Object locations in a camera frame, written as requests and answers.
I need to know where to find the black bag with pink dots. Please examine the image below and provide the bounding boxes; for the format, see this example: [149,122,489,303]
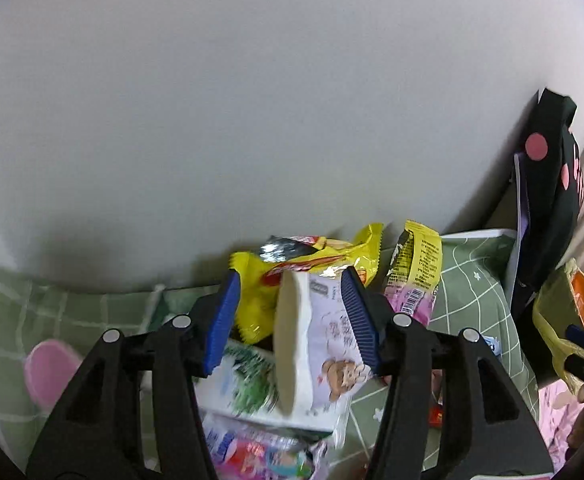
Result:
[509,87,584,331]

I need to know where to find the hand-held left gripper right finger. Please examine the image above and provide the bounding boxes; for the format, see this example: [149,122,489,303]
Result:
[340,266,553,480]

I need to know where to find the pink printed sheet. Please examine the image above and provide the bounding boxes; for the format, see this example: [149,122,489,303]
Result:
[536,380,584,461]

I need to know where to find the yellow plastic bag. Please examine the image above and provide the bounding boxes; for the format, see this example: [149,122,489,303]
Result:
[532,257,584,396]

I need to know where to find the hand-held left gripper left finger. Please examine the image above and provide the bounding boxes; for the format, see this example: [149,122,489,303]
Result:
[24,270,243,480]

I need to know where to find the white tissue pack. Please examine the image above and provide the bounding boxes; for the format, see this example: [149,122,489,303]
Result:
[272,270,377,448]

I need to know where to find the purple snack wrapper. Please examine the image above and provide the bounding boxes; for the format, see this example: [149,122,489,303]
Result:
[382,220,443,326]

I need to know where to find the green white packet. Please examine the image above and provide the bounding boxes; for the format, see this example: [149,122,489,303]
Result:
[192,340,280,418]

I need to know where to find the green checked blanket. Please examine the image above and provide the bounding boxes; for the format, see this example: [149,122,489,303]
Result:
[0,229,540,480]

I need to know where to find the yellow snack bag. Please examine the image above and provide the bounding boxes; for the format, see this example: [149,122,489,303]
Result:
[229,222,385,346]

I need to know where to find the colourful printed packet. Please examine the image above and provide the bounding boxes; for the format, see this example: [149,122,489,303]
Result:
[202,412,330,480]

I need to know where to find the pink round cloth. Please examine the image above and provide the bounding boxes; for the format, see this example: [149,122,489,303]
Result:
[24,340,85,413]

